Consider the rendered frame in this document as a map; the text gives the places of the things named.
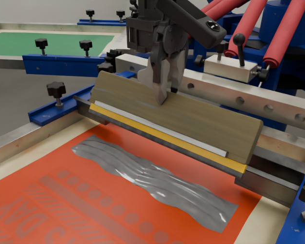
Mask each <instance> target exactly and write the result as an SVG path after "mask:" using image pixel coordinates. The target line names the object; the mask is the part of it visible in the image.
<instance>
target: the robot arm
mask: <svg viewBox="0 0 305 244"><path fill-rule="evenodd" d="M134 10H135V13H133V11H134ZM134 10H133V11H132V12H131V16H130V17H126V36H127V48H130V49H134V50H136V52H140V53H144V54H145V53H148V52H150V56H149V58H148V64H147V68H145V69H142V70H139V71H138V73H137V78H138V80H139V82H141V83H142V84H144V85H145V86H147V87H148V88H150V89H151V90H153V92H154V95H155V99H156V101H157V103H158V105H162V104H163V102H164V101H165V99H166V98H167V86H168V82H167V78H169V79H171V81H172V83H171V92H173V93H177V92H178V90H179V88H180V85H181V82H182V79H183V74H184V70H185V68H186V62H187V57H188V50H189V42H188V34H189V35H191V36H192V37H193V38H194V39H195V40H197V41H198V42H199V43H200V44H202V45H203V46H204V47H205V48H206V49H210V48H212V47H214V46H216V45H217V44H219V43H221V42H222V40H223V39H224V37H225V36H226V34H227V31H226V30H225V29H224V28H223V27H221V26H220V25H219V24H217V23H216V22H215V21H214V20H212V19H211V18H210V17H209V16H207V15H206V14H205V13H203V11H201V10H200V9H199V8H198V7H196V6H195V5H194V4H192V3H191V2H190V1H189V0H138V9H134ZM137 10H138V12H137ZM136 12H137V13H136Z"/></svg>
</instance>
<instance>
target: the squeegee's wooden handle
mask: <svg viewBox="0 0 305 244"><path fill-rule="evenodd" d="M96 100H97V101H100V102H103V103H105V104H108V105H110V106H113V107H116V108H118V109H121V110H123V111H126V112H129V113H131V114H134V115H136V116H139V117H141V118H144V119H146V120H149V121H152V122H154V123H156V124H159V125H161V126H164V127H167V128H169V129H172V130H174V131H177V132H179V133H182V134H184V135H187V136H190V137H192V138H195V139H197V140H200V141H203V142H205V143H208V144H210V145H213V146H215V147H218V148H220V149H223V150H225V151H228V152H229V153H228V155H227V158H229V159H231V160H234V161H236V162H238V163H241V164H243V165H248V164H249V162H250V160H251V157H252V154H253V152H254V149H255V147H256V144H257V141H258V139H259V136H260V134H261V131H262V128H263V121H262V120H259V119H256V118H253V117H250V116H247V115H244V114H241V113H237V112H234V111H231V110H228V109H225V108H221V107H218V106H214V105H211V104H208V103H205V102H202V101H199V100H196V99H192V98H189V97H186V96H183V95H180V94H176V93H173V92H170V91H167V98H166V99H165V101H164V102H163V104H162V105H158V103H157V101H156V99H155V95H154V92H153V90H151V89H150V88H148V87H147V86H145V85H144V84H142V83H141V82H138V81H134V80H131V79H128V78H125V77H122V76H118V75H115V74H112V73H109V72H105V71H100V72H99V74H98V77H97V80H96V83H95V86H94V88H93V91H92V94H91V97H90V100H89V102H90V103H93V104H94V103H95V101H96Z"/></svg>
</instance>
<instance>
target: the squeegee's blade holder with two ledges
mask: <svg viewBox="0 0 305 244"><path fill-rule="evenodd" d="M94 104H95V105H96V106H99V107H102V108H104V109H106V110H109V111H111V112H114V113H116V114H119V115H121V116H124V117H126V118H129V119H131V120H133V121H136V122H138V123H141V124H143V125H145V126H148V127H150V128H153V129H155V130H158V131H160V132H163V133H165V134H168V135H170V136H173V137H175V138H178V139H180V140H183V141H185V142H188V143H190V144H192V145H195V146H197V147H200V148H202V149H205V150H207V151H210V152H212V153H215V154H217V155H219V156H222V157H225V158H227V155H228V153H229V152H228V151H225V150H223V149H220V148H218V147H215V146H213V145H210V144H208V143H205V142H203V141H200V140H197V139H195V138H192V137H190V136H187V135H184V134H182V133H179V132H177V131H174V130H172V129H169V128H167V127H164V126H161V125H159V124H156V123H154V122H152V121H149V120H146V119H144V118H141V117H139V116H136V115H134V114H131V113H129V112H126V111H123V110H121V109H118V108H116V107H113V106H110V105H108V104H105V103H103V102H100V101H97V100H96V101H95V103H94Z"/></svg>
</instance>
